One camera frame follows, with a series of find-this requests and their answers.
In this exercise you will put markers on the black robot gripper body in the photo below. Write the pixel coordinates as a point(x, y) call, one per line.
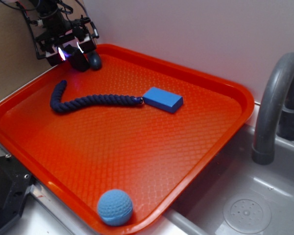
point(59, 30)

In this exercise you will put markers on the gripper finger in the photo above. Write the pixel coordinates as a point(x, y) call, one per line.
point(55, 58)
point(87, 46)

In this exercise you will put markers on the grey oval stone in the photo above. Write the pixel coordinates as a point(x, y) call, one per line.
point(94, 60)

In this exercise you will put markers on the blue rectangular block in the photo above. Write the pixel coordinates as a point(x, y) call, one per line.
point(163, 100)

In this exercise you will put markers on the orange plastic tray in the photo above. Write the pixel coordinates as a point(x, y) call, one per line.
point(150, 154)

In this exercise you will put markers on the light blue dimpled ball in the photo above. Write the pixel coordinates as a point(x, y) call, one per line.
point(115, 207)

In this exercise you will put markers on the grey curved faucet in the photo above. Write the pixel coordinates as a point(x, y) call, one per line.
point(276, 112)

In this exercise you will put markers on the grey plastic sink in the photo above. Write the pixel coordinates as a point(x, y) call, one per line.
point(199, 209)

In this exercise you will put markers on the round sink drain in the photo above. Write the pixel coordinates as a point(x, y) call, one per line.
point(247, 213)

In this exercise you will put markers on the black metal bracket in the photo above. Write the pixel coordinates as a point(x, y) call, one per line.
point(15, 184)

